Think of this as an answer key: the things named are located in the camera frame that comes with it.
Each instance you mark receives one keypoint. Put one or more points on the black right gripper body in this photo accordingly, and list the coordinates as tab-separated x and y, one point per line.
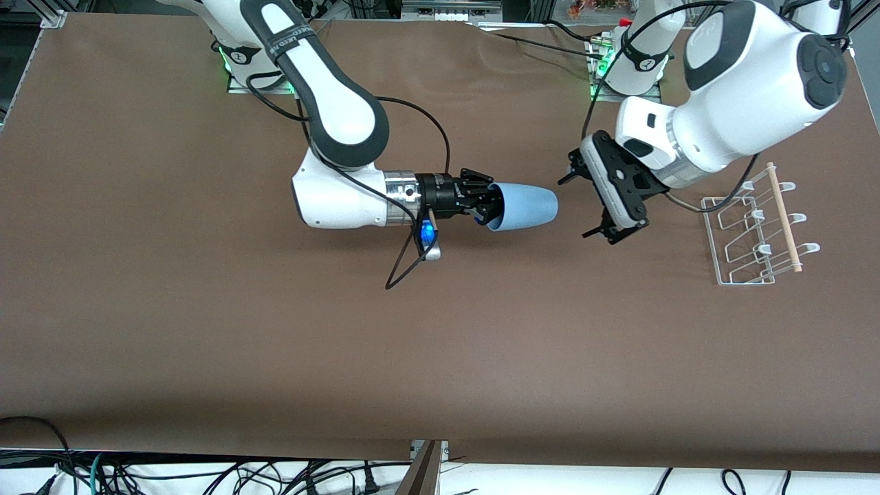
440	194

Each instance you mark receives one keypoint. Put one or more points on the light blue cup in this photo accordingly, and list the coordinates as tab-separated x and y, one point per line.
529	206

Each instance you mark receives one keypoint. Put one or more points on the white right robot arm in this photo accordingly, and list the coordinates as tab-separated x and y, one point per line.
337	117

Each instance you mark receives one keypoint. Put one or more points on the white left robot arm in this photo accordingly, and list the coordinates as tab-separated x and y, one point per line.
742	89

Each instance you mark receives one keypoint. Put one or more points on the brown table cover sheet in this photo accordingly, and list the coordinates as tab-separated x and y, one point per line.
412	344

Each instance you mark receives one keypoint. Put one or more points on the orange background clutter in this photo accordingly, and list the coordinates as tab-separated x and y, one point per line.
595	8

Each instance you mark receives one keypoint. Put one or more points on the grey power strip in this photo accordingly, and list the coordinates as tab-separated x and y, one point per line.
450	12

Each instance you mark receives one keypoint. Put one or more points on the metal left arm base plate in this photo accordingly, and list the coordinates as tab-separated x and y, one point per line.
625	98

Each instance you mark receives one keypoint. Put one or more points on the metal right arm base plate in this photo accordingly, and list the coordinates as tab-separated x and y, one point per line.
240	87

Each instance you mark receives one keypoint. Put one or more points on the brown wooden post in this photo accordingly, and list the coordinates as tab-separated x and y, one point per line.
423	474

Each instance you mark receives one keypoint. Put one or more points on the aluminium frame profile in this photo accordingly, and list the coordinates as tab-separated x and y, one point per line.
55	17

